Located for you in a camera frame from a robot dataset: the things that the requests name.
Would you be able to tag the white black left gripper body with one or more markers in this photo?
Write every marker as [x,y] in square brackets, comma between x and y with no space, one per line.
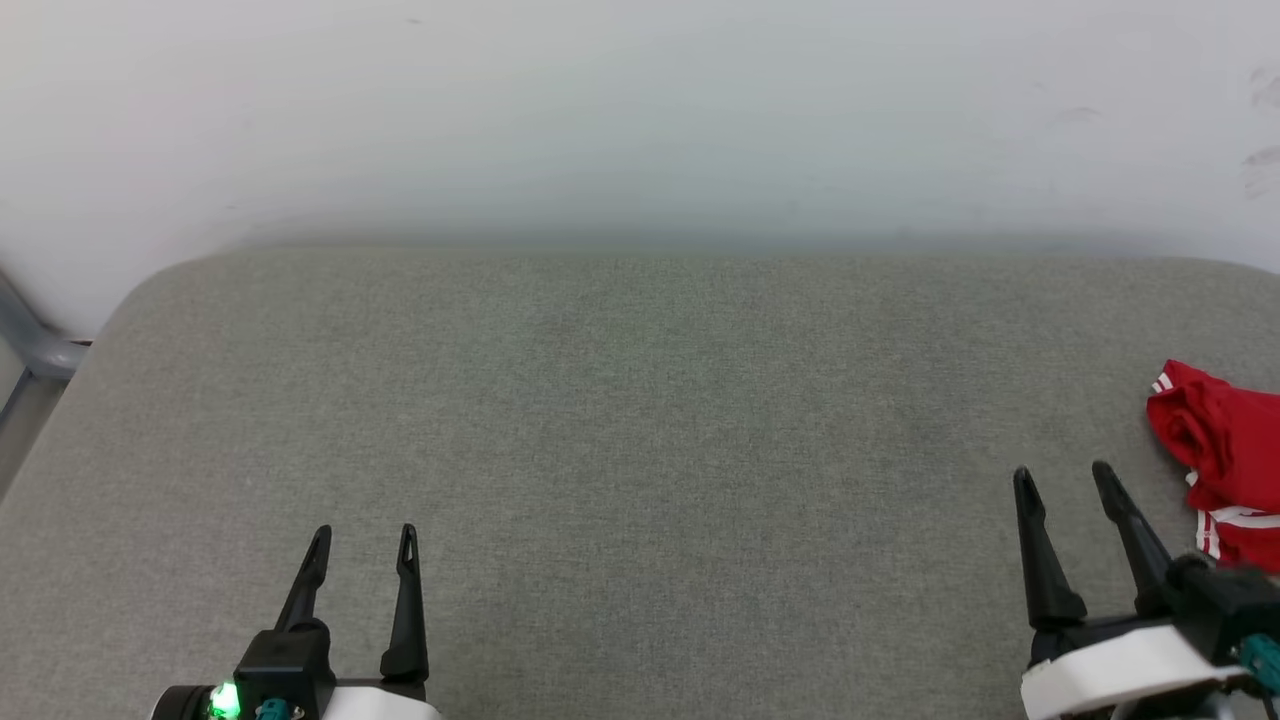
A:
[290,670]

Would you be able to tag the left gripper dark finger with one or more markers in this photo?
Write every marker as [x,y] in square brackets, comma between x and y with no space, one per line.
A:
[308,590]
[408,620]

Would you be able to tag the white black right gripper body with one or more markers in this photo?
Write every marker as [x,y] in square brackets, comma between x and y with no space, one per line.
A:
[1130,665]

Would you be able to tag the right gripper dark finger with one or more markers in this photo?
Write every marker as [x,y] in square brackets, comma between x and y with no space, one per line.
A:
[1050,580]
[1140,550]

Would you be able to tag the red and white garment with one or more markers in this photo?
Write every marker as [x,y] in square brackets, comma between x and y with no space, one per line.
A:
[1225,460]

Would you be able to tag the teal left gripper connector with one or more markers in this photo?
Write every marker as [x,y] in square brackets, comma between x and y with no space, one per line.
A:
[272,711]

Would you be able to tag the teal gripper connector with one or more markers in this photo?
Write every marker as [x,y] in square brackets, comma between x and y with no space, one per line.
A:
[1262,660]
[272,711]

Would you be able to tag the teal right gripper connector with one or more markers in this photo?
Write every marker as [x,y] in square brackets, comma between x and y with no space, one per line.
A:
[1262,660]

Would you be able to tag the grey fabric sofa cushion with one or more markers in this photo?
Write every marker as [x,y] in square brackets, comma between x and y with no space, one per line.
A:
[640,420]

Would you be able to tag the grey metal frame tube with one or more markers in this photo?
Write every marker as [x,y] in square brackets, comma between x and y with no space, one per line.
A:
[30,345]

